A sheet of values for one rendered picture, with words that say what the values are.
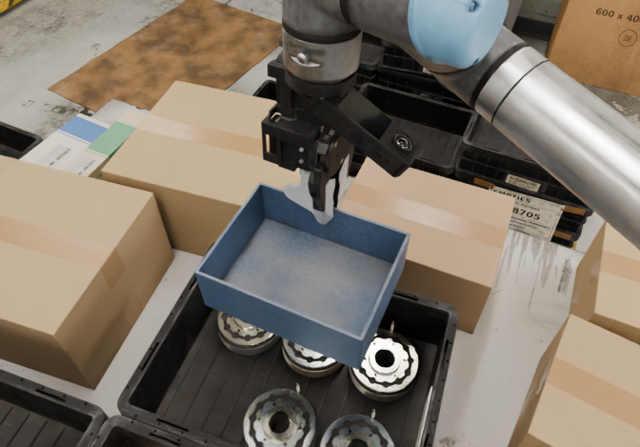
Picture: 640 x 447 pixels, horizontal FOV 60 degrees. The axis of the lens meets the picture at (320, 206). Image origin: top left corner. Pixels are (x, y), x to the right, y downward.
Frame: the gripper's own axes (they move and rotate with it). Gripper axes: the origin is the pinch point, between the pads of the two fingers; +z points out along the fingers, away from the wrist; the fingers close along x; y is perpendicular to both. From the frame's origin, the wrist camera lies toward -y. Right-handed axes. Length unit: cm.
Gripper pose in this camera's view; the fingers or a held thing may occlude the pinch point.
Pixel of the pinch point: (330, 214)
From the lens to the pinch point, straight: 67.6
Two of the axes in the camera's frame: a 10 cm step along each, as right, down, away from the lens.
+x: -4.4, 6.2, -6.5
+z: -0.3, 7.1, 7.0
